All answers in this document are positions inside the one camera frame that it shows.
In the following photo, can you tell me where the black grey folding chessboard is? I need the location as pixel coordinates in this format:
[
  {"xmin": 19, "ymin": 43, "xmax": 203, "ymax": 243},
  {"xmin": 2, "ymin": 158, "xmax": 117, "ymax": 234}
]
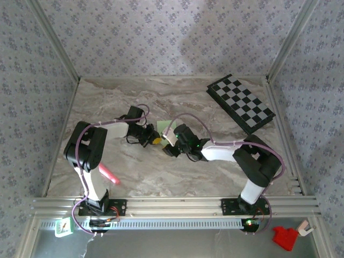
[{"xmin": 206, "ymin": 74, "xmax": 277, "ymax": 135}]

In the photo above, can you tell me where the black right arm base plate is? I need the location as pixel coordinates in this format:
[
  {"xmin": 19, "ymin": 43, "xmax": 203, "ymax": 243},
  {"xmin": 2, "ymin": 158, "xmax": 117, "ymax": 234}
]
[{"xmin": 220, "ymin": 197, "xmax": 271, "ymax": 216}]

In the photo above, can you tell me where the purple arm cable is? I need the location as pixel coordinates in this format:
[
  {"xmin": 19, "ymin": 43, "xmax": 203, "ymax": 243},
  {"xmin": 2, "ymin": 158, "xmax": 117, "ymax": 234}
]
[
  {"xmin": 163, "ymin": 112, "xmax": 286, "ymax": 236},
  {"xmin": 71, "ymin": 103, "xmax": 151, "ymax": 237}
]

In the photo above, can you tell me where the right controller board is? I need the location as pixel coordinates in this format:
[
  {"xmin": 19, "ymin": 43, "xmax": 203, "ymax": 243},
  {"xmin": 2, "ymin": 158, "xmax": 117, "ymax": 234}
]
[{"xmin": 240, "ymin": 218, "xmax": 261, "ymax": 233}]

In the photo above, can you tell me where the light green paper sheet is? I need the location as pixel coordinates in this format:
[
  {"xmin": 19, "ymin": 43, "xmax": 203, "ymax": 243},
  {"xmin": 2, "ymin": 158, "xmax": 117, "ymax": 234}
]
[{"xmin": 156, "ymin": 120, "xmax": 177, "ymax": 135}]

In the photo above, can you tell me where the aluminium frame post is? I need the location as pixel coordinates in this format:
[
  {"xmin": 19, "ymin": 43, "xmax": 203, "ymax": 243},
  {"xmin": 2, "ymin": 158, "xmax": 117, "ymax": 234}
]
[{"xmin": 266, "ymin": 0, "xmax": 320, "ymax": 81}]

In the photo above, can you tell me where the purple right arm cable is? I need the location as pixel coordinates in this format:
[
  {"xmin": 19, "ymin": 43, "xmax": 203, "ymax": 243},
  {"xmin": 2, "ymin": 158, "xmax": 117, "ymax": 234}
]
[{"xmin": 163, "ymin": 112, "xmax": 286, "ymax": 236}]

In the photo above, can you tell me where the pink tube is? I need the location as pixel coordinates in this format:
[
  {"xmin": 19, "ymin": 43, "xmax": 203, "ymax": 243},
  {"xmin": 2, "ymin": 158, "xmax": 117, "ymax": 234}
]
[{"xmin": 98, "ymin": 162, "xmax": 121, "ymax": 185}]

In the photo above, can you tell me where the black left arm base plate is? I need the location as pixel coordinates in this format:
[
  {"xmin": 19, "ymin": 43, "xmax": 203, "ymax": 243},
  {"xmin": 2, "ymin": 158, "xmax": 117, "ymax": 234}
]
[{"xmin": 77, "ymin": 198, "xmax": 127, "ymax": 217}]

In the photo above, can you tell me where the controller board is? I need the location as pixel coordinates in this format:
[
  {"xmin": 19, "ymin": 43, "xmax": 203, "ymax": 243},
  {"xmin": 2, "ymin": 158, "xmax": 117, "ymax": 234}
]
[
  {"xmin": 240, "ymin": 218, "xmax": 261, "ymax": 233},
  {"xmin": 88, "ymin": 219, "xmax": 120, "ymax": 233}
]

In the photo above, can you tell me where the green white small card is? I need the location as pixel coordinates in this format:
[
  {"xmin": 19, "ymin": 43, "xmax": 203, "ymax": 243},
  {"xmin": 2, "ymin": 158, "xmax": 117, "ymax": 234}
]
[{"xmin": 54, "ymin": 217, "xmax": 75, "ymax": 238}]

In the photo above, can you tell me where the white pink plastic clip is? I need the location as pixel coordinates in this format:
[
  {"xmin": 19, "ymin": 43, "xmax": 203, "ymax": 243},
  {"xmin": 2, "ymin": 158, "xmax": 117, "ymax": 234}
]
[{"xmin": 297, "ymin": 220, "xmax": 314, "ymax": 237}]

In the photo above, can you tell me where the left controller board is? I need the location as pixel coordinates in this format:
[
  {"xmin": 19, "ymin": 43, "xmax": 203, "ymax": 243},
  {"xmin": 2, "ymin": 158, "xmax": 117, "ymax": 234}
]
[{"xmin": 88, "ymin": 219, "xmax": 120, "ymax": 233}]

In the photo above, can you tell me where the aluminium front rail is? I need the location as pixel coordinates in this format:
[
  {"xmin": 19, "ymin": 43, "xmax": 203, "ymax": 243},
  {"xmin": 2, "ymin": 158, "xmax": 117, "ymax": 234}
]
[{"xmin": 31, "ymin": 196, "xmax": 322, "ymax": 218}]

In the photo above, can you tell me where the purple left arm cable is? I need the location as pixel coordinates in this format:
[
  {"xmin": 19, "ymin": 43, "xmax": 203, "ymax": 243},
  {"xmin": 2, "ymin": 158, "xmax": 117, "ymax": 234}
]
[{"xmin": 71, "ymin": 103, "xmax": 151, "ymax": 237}]

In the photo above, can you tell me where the grey slotted cable duct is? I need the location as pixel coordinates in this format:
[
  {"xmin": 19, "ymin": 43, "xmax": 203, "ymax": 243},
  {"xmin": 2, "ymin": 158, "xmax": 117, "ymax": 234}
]
[{"xmin": 40, "ymin": 217, "xmax": 244, "ymax": 231}]

